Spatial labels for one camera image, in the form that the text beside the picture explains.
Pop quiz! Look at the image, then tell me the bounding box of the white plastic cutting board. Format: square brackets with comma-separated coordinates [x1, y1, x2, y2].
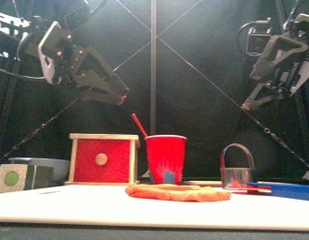
[0, 183, 309, 233]

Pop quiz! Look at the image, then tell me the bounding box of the red drinking straw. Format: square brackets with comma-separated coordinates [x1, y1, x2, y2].
[130, 112, 150, 139]

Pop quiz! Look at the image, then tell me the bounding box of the red plastic cup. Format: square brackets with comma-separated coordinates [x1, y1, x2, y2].
[144, 134, 189, 186]

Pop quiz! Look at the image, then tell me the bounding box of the wooden box with red face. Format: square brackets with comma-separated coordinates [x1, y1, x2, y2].
[64, 132, 142, 187]

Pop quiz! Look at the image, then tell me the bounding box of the grey bowl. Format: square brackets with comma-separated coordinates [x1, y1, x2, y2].
[8, 157, 72, 184]

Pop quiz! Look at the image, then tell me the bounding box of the white cube with green dot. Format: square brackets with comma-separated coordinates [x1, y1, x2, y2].
[0, 163, 56, 195]

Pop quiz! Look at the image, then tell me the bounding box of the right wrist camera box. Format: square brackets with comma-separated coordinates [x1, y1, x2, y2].
[245, 19, 274, 58]

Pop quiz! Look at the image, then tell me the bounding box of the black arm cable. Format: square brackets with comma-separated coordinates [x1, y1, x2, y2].
[0, 64, 48, 82]

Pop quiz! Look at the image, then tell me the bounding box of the grey metal frame pole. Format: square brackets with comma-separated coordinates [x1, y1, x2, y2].
[149, 0, 158, 136]

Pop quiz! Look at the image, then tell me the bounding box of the thin diagonal bracing wire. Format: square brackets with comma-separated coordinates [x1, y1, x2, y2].
[0, 0, 204, 166]
[113, 0, 309, 172]

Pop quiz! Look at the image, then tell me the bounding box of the round metal cutter with handle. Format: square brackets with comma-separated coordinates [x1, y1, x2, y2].
[218, 142, 257, 191]

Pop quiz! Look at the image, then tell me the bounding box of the orange play dough ring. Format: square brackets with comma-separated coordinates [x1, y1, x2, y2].
[125, 183, 234, 203]

